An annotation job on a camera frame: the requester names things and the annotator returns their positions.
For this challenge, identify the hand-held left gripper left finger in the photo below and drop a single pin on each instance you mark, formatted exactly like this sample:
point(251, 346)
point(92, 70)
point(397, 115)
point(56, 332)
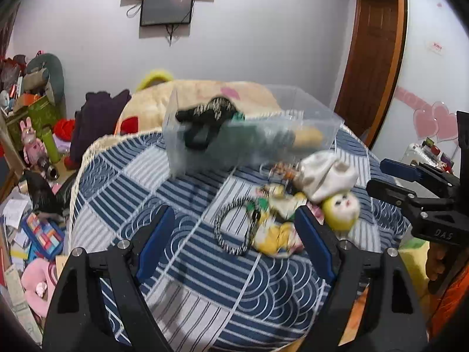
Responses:
point(158, 237)

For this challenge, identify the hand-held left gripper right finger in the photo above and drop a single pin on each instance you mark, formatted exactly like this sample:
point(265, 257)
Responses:
point(314, 241)

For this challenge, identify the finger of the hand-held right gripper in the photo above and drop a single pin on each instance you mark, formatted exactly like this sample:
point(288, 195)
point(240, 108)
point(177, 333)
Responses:
point(397, 170)
point(390, 190)

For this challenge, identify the yellow plush doll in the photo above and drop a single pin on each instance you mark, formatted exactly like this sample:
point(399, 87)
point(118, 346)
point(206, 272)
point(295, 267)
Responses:
point(278, 236)

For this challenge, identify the yellow doll head toy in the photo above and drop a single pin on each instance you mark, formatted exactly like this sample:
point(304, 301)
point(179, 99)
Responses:
point(340, 212)

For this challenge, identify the white cloth toy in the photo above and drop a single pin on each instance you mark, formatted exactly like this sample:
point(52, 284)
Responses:
point(326, 176)

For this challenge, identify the tan soft toy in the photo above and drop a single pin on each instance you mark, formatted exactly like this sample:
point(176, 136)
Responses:
point(309, 136)

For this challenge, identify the dark green soft toy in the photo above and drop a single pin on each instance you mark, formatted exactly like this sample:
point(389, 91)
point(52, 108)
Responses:
point(252, 139)

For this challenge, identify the clear plastic storage box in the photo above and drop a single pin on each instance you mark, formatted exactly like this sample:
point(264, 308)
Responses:
point(252, 132)

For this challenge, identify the black patterned cloth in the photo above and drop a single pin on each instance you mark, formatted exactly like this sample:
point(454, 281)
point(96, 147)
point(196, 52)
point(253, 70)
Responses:
point(205, 117)

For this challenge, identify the person's right hand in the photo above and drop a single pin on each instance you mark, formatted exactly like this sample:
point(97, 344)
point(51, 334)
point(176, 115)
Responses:
point(435, 264)

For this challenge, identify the white case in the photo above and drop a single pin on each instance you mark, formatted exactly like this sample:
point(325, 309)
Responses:
point(416, 152)

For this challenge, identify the yellow cloth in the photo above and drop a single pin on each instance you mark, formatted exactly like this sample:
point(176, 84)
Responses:
point(416, 260)

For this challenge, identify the pink heart decoration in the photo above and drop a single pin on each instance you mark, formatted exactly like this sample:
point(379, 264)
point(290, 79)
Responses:
point(438, 121)

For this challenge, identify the blue white patterned blanket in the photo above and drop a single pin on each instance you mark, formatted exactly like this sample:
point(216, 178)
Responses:
point(205, 293)

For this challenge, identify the small colourful trinket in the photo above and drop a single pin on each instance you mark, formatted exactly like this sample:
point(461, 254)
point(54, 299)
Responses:
point(283, 171)

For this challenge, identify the brown wooden door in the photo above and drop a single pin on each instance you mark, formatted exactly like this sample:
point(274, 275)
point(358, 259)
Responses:
point(370, 62)

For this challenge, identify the colourful blue box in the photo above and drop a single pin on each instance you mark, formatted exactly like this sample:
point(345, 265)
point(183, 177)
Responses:
point(44, 234)

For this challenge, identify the black bag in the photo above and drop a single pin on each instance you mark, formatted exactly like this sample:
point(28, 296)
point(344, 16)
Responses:
point(42, 194)

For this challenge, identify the dark purple clothing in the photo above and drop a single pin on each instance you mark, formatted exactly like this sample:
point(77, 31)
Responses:
point(95, 124)

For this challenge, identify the pink plush toy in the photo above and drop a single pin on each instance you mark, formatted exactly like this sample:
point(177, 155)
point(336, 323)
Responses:
point(36, 282)

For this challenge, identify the large beige plush pillow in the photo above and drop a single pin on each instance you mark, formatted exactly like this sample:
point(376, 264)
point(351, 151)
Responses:
point(154, 102)

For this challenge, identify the green bottle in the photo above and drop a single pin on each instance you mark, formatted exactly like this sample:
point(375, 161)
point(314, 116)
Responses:
point(51, 146)

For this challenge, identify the red cloth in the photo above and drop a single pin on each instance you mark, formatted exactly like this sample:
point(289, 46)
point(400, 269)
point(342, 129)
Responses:
point(65, 129)

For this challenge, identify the pink bunny plush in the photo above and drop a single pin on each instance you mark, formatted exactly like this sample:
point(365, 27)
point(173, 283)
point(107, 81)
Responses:
point(31, 143)

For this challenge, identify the green cardboard box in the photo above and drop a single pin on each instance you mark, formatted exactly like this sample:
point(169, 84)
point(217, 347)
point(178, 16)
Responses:
point(40, 113)

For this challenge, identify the grey green plush toy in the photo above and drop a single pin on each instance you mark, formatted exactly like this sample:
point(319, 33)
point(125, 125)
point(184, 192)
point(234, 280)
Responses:
point(45, 75)

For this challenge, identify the small wall monitor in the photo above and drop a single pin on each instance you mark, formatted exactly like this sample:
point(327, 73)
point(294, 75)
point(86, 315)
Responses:
point(166, 7)

